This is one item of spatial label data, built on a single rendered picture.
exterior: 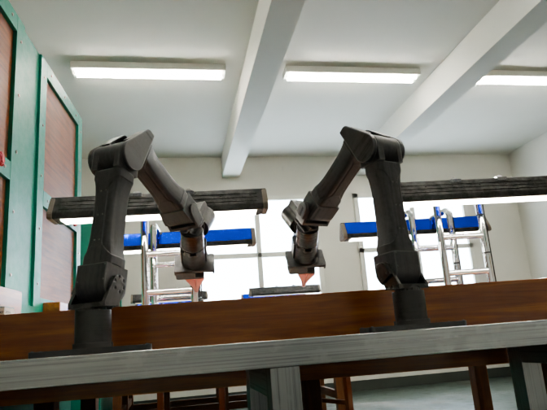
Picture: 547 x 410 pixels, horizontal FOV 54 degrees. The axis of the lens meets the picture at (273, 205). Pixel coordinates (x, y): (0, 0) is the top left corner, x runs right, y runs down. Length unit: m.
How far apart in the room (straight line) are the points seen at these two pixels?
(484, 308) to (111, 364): 0.87
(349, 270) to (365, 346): 6.09
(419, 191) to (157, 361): 1.08
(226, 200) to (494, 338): 0.88
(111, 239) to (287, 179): 6.03
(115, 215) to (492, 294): 0.87
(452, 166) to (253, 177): 2.81
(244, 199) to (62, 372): 0.88
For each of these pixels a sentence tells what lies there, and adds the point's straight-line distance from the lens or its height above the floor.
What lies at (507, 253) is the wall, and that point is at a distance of 7.97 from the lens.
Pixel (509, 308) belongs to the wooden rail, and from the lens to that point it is 1.38.
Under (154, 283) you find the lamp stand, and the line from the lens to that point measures 1.95.
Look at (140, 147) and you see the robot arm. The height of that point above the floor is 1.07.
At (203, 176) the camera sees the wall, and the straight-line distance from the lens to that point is 6.87.
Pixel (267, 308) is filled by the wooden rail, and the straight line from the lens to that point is 1.21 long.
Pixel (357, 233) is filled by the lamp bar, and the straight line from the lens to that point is 2.17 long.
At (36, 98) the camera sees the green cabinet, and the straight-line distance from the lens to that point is 2.20.
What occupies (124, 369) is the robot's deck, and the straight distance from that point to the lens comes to 0.82.
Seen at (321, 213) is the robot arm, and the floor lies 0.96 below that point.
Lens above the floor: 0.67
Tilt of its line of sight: 14 degrees up
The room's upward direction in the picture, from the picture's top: 4 degrees counter-clockwise
